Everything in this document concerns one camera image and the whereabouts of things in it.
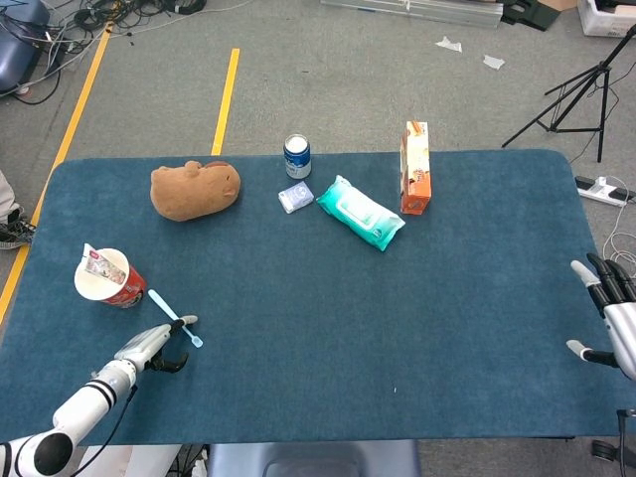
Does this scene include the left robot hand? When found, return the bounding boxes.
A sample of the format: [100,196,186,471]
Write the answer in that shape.
[113,314,199,374]

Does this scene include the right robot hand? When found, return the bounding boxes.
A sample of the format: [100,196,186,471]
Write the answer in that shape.
[565,252,636,383]

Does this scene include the light blue toothbrush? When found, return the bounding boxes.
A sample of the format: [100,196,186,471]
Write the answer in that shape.
[147,289,205,349]

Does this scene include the white toothpaste tube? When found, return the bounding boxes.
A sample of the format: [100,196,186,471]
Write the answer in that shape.
[81,242,126,287]

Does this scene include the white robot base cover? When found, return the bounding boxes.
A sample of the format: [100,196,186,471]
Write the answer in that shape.
[74,444,183,477]

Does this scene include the red paper noodle cup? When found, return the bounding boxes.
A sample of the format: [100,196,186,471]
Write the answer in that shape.
[74,247,148,310]

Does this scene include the white power strip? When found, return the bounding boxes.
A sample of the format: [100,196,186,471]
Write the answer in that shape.
[574,175,636,208]

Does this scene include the brown capybara plush toy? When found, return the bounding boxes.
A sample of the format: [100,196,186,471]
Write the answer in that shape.
[150,159,242,223]

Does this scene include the grey sneaker shoe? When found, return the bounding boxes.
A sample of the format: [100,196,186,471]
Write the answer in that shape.
[0,207,37,250]

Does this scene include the blue table cloth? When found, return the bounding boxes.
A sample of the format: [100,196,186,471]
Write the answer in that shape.
[0,148,630,451]

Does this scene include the beige trouser leg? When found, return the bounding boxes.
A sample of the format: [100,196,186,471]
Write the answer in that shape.
[0,168,22,225]

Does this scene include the blue grey chair seat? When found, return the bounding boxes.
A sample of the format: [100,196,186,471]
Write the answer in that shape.
[206,439,421,477]

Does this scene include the small purple tissue pack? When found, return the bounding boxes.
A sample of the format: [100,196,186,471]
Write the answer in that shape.
[277,180,316,216]

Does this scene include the blue and white drink can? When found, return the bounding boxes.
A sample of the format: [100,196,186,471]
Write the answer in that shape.
[282,133,313,181]

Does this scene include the green wet wipes pack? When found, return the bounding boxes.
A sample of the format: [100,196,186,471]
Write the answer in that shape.
[315,174,406,253]

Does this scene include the orange cardboard snack box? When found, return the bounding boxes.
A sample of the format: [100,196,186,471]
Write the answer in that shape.
[399,120,433,216]

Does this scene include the black tripod stand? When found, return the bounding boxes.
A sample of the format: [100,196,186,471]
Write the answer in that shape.
[501,24,636,164]

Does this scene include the short yellow floor tape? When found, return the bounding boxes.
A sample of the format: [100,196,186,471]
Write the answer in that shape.
[211,48,241,157]

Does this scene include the white plastic crate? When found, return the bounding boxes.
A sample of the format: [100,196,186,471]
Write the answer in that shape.
[576,0,636,38]

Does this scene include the dark blue machine body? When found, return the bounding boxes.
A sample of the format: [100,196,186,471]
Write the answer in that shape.
[0,0,51,93]

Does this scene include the aluminium profile rails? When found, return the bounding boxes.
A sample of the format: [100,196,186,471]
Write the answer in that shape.
[320,0,504,30]

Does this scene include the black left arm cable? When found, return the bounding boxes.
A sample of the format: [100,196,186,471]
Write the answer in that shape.
[74,383,139,477]

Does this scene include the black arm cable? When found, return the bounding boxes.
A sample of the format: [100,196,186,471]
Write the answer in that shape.
[74,383,139,477]
[615,407,636,477]

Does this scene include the white coiled cable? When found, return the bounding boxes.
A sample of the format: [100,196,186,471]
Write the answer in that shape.
[601,198,636,284]

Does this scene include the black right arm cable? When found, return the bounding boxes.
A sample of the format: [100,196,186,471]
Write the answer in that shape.
[615,407,636,477]

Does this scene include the black metal bracket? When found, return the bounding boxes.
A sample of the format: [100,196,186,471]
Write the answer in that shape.
[499,0,562,32]

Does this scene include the black cable tangle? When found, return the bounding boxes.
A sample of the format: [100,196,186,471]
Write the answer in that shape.
[47,0,208,66]

